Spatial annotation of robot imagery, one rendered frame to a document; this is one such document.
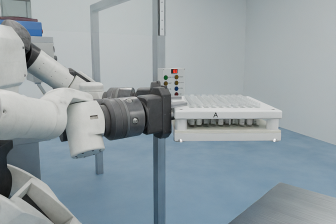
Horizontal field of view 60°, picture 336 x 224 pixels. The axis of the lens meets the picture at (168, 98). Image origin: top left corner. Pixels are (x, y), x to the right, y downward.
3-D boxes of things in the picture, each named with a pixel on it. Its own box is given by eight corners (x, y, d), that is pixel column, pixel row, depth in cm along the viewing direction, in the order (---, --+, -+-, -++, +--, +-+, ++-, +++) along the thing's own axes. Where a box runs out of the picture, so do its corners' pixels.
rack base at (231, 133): (248, 118, 91) (248, 110, 91) (281, 140, 67) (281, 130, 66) (169, 118, 90) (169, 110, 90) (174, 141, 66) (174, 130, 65)
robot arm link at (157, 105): (154, 84, 72) (108, 87, 66) (176, 87, 64) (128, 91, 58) (155, 133, 74) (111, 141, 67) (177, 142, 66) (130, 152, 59)
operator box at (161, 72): (185, 108, 187) (185, 68, 184) (162, 111, 178) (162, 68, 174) (179, 107, 192) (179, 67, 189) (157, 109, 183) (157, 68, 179)
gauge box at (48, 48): (55, 81, 152) (53, 42, 149) (33, 82, 146) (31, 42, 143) (46, 79, 170) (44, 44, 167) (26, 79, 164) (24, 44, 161)
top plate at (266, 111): (248, 102, 90) (249, 95, 90) (282, 119, 66) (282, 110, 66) (169, 102, 89) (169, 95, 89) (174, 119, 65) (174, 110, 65)
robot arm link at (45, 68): (70, 104, 115) (18, 72, 102) (89, 78, 117) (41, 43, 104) (78, 113, 106) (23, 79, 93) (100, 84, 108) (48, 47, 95)
